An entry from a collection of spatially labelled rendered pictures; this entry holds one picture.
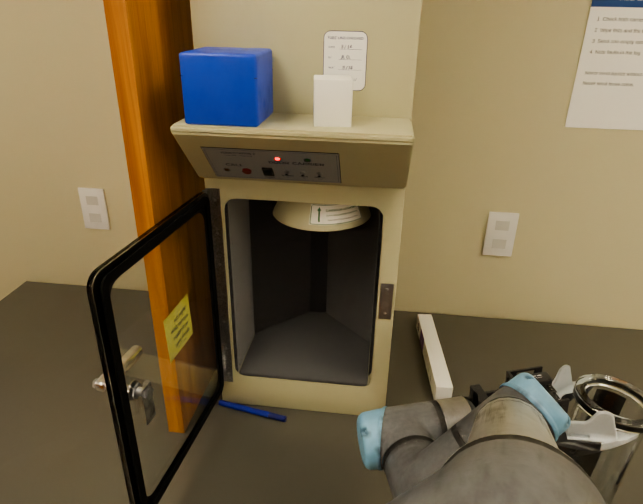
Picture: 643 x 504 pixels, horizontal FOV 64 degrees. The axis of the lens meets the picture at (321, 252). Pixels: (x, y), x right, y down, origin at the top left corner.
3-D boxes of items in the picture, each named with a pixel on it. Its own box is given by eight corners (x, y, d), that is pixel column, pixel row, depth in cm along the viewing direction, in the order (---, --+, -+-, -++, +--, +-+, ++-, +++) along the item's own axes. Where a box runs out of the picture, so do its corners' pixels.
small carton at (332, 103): (313, 119, 74) (313, 74, 71) (348, 119, 74) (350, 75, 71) (313, 126, 69) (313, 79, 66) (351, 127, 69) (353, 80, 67)
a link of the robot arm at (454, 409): (449, 470, 69) (429, 425, 76) (482, 464, 69) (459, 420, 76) (451, 428, 65) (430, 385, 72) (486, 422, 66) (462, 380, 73)
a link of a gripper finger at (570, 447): (603, 452, 66) (529, 441, 68) (601, 461, 67) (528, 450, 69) (596, 425, 70) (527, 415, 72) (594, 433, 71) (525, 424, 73)
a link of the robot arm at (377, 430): (369, 490, 66) (356, 443, 74) (452, 476, 67) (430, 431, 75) (365, 441, 64) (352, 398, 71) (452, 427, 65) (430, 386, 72)
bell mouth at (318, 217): (282, 193, 103) (282, 166, 101) (372, 199, 101) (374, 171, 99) (263, 228, 87) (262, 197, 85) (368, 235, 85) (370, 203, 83)
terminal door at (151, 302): (224, 388, 99) (208, 189, 82) (139, 529, 73) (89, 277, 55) (220, 387, 100) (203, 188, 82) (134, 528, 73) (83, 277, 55)
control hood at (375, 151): (202, 173, 83) (196, 109, 79) (406, 184, 80) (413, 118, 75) (175, 197, 73) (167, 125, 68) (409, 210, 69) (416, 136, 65)
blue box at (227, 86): (208, 110, 78) (203, 46, 74) (273, 113, 77) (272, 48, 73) (184, 124, 69) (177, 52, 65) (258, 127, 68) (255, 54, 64)
